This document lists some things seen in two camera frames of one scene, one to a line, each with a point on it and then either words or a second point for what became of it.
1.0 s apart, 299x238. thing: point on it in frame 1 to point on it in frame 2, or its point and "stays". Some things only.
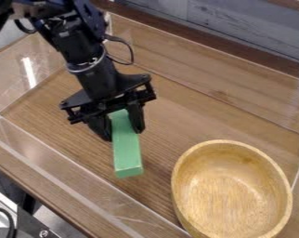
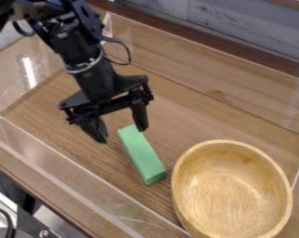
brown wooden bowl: [231, 191] stays
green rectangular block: [126, 142] to [145, 157]
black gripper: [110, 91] stays
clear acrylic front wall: [78, 198] stays
